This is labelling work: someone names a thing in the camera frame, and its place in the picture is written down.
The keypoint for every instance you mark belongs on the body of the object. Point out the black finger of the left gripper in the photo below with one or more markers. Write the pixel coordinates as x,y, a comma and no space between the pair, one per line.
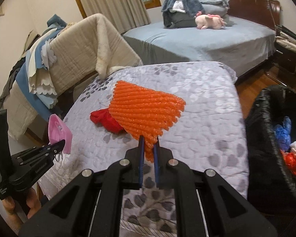
37,152

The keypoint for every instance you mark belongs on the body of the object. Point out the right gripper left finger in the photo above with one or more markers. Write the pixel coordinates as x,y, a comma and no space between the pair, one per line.
127,173

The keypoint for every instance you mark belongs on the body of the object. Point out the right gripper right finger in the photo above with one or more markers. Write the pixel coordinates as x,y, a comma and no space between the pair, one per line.
170,173

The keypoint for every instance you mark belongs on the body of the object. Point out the pink plastic wrapper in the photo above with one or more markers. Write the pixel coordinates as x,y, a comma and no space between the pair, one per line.
58,131

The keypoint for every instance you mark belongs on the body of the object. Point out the red cloth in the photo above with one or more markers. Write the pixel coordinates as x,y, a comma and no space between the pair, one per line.
104,118

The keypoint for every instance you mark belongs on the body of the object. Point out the orange foam net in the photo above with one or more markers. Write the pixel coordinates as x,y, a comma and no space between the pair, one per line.
144,112

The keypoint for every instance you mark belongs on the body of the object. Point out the blue plastic bag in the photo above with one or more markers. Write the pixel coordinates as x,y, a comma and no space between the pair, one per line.
282,134

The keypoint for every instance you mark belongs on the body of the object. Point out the red plastic bag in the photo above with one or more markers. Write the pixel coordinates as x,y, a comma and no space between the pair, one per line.
290,161

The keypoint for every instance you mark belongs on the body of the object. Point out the black trash bag bin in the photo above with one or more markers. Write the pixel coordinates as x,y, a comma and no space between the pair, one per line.
272,187

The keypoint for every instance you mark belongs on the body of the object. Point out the person's left hand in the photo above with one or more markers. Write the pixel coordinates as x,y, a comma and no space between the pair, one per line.
13,209

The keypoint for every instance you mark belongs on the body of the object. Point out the grey leaf-pattern quilt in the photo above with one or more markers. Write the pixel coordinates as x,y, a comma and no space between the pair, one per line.
209,134

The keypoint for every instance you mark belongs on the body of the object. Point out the blue and white felt cloth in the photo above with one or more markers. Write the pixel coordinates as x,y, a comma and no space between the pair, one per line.
34,77

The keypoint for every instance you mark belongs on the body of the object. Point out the dark hanging garment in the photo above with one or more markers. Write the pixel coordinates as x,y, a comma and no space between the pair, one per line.
12,76

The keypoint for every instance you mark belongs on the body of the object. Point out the beige quilted blanket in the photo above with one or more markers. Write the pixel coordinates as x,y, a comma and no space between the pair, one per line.
91,46

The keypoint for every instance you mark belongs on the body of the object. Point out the blue bed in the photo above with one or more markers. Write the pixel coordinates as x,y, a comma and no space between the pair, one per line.
242,46

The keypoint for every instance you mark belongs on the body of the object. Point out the pink plush pig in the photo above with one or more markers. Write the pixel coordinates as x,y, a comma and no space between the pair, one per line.
206,21

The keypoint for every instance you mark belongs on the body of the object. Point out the pile of folded clothes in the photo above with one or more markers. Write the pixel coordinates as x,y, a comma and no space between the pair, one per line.
182,13

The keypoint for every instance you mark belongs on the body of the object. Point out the beige curtain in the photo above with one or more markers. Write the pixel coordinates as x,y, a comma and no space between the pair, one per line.
123,14

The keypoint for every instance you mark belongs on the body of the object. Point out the dark wooden headboard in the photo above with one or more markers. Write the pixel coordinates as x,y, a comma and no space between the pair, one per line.
264,12

